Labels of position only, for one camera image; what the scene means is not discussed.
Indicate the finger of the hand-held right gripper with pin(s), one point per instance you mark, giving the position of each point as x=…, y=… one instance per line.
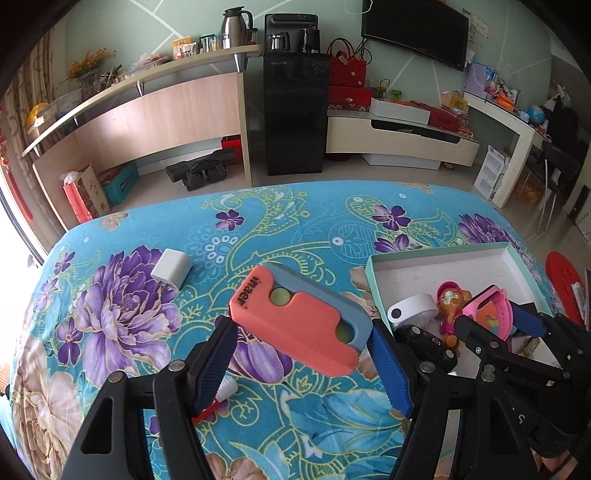
x=526, y=321
x=565, y=341

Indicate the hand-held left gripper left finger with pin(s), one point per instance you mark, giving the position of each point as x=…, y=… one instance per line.
x=212, y=369

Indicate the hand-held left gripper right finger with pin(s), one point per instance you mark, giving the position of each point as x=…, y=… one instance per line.
x=392, y=369

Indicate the pink wristband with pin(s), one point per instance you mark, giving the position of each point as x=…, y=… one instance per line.
x=501, y=300

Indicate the white smart watch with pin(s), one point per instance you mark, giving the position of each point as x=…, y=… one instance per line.
x=415, y=307

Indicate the small cartoon toy figure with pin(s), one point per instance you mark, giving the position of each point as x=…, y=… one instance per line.
x=450, y=304

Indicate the white tray with teal rim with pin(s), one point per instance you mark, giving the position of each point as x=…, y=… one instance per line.
x=461, y=267

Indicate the small white red plastic piece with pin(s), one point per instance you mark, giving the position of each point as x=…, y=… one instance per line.
x=227, y=390

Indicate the red plastic stool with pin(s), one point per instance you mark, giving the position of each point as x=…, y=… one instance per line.
x=561, y=281

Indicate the floral printed blanket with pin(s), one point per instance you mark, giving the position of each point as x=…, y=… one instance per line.
x=138, y=323

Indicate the white charger plug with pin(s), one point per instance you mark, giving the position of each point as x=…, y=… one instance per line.
x=171, y=270

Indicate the white cardboard box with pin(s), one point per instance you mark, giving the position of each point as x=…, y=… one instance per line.
x=490, y=173

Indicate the black chair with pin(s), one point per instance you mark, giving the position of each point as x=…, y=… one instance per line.
x=561, y=166

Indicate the white desk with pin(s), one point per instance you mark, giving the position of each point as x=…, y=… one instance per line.
x=512, y=138

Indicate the black tool case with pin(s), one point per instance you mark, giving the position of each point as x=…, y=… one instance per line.
x=198, y=170

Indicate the black hanging coat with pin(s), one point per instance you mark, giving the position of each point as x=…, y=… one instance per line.
x=565, y=124

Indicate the small globe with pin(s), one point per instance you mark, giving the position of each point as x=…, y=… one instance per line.
x=535, y=115

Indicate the teal crate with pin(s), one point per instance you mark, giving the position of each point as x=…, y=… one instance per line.
x=121, y=184

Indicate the red flat box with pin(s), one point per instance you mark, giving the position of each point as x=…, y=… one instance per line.
x=447, y=120

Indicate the yellow cardboard box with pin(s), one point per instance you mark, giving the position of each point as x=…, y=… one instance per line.
x=453, y=101

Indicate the white television cabinet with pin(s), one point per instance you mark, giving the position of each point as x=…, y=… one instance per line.
x=351, y=136

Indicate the purple plastic basket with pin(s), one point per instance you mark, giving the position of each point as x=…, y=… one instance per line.
x=478, y=81

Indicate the white flat box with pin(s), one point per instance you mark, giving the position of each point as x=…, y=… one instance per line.
x=399, y=110

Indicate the curved wooden counter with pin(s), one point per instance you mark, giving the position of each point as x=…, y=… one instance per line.
x=161, y=120

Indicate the black water dispenser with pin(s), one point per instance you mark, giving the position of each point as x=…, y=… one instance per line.
x=295, y=115

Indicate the red gift box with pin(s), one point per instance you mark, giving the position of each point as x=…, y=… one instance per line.
x=350, y=98

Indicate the red handbag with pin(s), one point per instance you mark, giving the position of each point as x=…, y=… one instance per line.
x=346, y=69

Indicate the yellow flowers in vase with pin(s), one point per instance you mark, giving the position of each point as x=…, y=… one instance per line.
x=90, y=64

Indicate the steel thermos kettle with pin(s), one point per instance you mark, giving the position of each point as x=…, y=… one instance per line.
x=233, y=30

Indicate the wall television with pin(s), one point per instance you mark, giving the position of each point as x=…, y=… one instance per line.
x=415, y=30

